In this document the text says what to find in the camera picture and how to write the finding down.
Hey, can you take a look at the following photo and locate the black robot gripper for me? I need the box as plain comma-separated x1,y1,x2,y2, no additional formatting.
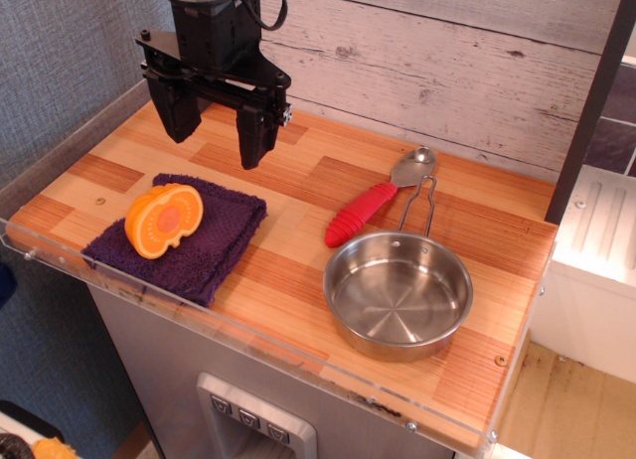
135,0,292,170

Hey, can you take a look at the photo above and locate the red handled metal spoon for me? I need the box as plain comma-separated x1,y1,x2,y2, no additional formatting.
324,146,436,247

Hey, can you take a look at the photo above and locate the orange toy half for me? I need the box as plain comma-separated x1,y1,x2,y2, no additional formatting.
124,183,204,259

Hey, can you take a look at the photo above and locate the purple folded towel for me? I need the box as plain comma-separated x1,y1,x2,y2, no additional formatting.
81,173,267,307

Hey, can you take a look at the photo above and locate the clear acrylic edge guard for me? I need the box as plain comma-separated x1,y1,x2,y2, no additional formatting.
4,211,557,458

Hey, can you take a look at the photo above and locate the small steel pan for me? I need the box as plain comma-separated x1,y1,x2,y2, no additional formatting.
322,174,474,364

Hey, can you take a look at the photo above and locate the grey toy cabinet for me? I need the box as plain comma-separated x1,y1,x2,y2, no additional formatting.
89,287,454,458

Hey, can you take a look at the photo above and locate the silver dispenser button panel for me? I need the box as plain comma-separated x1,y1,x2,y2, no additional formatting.
197,372,318,458

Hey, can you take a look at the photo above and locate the yellow toy at corner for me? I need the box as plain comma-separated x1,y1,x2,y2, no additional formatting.
32,437,79,459

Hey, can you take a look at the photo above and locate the white ribbed drainboard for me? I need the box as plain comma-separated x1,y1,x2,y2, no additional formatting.
554,166,635,287

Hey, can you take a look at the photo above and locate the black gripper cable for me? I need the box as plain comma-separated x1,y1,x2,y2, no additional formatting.
250,0,289,33

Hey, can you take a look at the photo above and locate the dark right post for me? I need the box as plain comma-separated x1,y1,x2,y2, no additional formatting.
545,0,635,225

